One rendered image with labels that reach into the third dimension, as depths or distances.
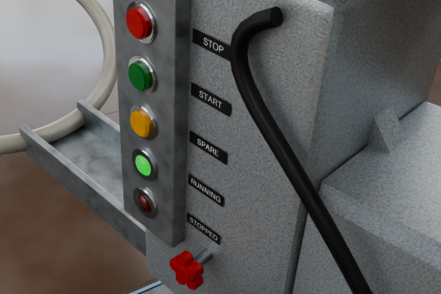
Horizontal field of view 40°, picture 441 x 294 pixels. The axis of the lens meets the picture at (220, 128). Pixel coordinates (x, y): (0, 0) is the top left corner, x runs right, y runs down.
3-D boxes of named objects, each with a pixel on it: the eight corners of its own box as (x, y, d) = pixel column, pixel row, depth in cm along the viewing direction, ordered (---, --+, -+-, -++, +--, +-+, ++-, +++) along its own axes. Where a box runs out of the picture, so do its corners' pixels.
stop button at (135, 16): (155, 41, 50) (154, 12, 49) (145, 44, 50) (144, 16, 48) (134, 29, 52) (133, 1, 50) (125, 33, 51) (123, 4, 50)
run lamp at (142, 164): (158, 176, 60) (158, 157, 58) (147, 182, 59) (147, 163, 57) (142, 165, 61) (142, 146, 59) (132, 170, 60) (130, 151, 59)
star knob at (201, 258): (223, 273, 62) (225, 247, 59) (193, 297, 59) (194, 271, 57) (197, 253, 64) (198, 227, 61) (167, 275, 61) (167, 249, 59)
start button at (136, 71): (155, 92, 53) (155, 66, 52) (146, 96, 53) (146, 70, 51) (136, 80, 55) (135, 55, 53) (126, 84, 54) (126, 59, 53)
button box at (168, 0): (191, 236, 64) (200, -17, 47) (172, 250, 62) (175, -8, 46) (141, 199, 68) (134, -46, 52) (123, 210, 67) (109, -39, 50)
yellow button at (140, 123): (155, 138, 56) (155, 115, 55) (147, 142, 56) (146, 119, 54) (137, 126, 58) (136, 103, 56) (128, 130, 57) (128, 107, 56)
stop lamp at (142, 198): (159, 213, 63) (158, 196, 61) (148, 220, 62) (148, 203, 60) (143, 201, 64) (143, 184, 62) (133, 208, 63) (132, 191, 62)
